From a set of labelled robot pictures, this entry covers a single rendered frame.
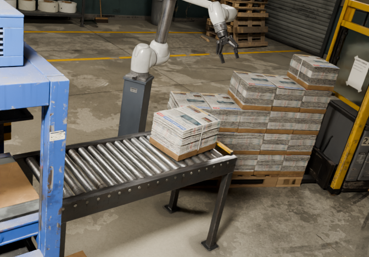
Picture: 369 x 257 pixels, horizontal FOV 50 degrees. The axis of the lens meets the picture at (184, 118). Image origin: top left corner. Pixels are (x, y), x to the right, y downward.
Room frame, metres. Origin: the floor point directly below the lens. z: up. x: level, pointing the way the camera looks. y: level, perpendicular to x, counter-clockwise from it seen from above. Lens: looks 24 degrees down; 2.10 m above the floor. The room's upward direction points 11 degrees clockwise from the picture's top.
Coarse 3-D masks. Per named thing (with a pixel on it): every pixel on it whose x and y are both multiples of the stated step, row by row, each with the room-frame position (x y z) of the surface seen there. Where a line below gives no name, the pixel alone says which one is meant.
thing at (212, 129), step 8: (192, 112) 2.56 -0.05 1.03; (200, 112) 2.58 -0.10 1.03; (200, 120) 2.44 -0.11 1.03; (208, 120) 2.47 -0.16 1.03; (216, 120) 2.50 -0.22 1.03; (208, 128) 2.43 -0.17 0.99; (216, 128) 2.50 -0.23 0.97; (208, 136) 2.44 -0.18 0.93; (216, 136) 2.52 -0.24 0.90; (208, 144) 2.46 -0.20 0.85
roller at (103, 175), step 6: (78, 150) 2.18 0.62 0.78; (84, 150) 2.17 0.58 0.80; (84, 156) 2.12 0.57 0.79; (90, 156) 2.11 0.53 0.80; (90, 162) 2.06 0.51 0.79; (96, 162) 2.06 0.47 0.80; (96, 168) 2.01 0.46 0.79; (102, 168) 2.01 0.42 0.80; (102, 174) 1.95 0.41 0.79; (108, 174) 1.97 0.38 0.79; (102, 180) 1.93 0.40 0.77; (108, 180) 1.90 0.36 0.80; (108, 186) 1.88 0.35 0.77
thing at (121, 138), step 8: (120, 136) 2.44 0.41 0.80; (128, 136) 2.47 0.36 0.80; (136, 136) 2.49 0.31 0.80; (144, 136) 2.53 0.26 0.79; (72, 144) 2.21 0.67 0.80; (80, 144) 2.23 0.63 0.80; (88, 144) 2.25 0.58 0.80; (96, 144) 2.27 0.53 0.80; (104, 144) 2.32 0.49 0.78; (32, 152) 2.04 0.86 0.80; (40, 152) 2.05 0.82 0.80; (16, 160) 1.94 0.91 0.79; (24, 160) 1.97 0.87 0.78; (72, 160) 2.17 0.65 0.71; (24, 168) 1.97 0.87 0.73
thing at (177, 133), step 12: (156, 120) 2.40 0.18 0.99; (168, 120) 2.34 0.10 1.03; (180, 120) 2.38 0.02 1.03; (156, 132) 2.40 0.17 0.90; (168, 132) 2.33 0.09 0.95; (180, 132) 2.25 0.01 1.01; (192, 132) 2.31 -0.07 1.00; (168, 144) 2.32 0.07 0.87; (180, 144) 2.25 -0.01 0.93; (192, 144) 2.33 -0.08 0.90
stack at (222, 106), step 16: (176, 96) 3.34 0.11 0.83; (192, 96) 3.41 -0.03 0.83; (208, 96) 3.49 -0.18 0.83; (224, 96) 3.57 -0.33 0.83; (208, 112) 3.19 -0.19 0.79; (224, 112) 3.24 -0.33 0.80; (240, 112) 3.30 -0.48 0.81; (256, 112) 3.35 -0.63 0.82; (272, 112) 3.41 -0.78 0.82; (288, 112) 3.47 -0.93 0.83; (256, 128) 3.37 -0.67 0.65; (272, 128) 3.42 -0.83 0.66; (288, 128) 3.48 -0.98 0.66; (224, 144) 3.27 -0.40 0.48; (240, 144) 3.33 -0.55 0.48; (256, 144) 3.38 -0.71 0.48; (272, 144) 3.44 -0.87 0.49; (240, 160) 3.33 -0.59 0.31; (256, 160) 3.39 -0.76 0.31; (272, 160) 3.46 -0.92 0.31; (240, 176) 3.37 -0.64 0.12; (256, 176) 3.41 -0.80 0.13; (272, 176) 3.47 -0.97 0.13
